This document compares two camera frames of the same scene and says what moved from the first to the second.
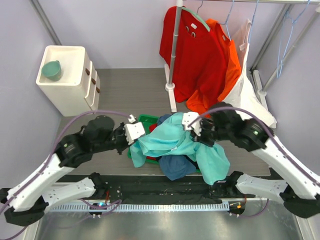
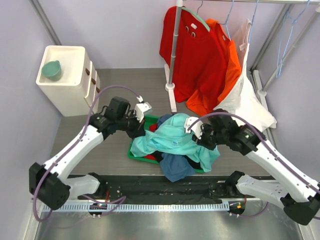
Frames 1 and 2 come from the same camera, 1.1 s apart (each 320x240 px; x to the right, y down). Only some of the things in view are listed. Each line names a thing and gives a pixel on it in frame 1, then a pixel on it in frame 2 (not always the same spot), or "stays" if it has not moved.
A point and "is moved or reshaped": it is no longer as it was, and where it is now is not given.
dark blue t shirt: (176, 167) stays
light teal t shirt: (170, 136) is moved or reshaped
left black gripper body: (119, 139) -> (130, 125)
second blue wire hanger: (254, 14) stays
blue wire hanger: (287, 28) stays
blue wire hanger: (227, 20) stays
